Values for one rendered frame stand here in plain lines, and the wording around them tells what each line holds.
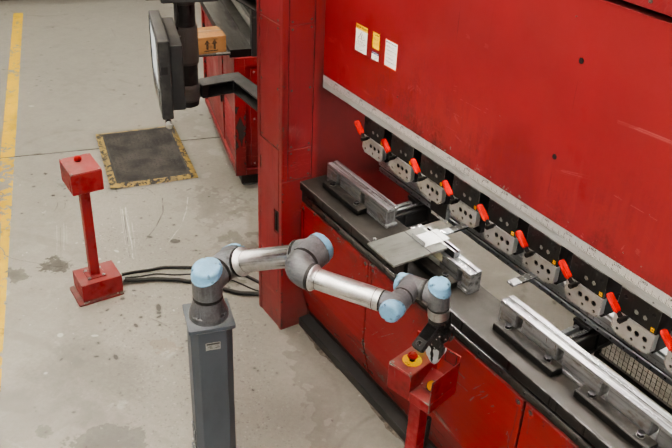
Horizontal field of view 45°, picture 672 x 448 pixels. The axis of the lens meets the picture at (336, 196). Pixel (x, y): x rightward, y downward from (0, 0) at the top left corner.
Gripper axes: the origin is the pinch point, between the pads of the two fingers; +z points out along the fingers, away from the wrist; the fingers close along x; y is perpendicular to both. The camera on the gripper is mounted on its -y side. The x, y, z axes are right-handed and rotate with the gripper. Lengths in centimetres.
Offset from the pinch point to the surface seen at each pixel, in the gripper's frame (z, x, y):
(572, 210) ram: -61, -27, 33
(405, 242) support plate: -13, 42, 33
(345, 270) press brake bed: 26, 82, 38
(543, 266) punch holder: -36, -21, 31
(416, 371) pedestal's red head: 5.7, 4.7, -2.9
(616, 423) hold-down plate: -5, -62, 15
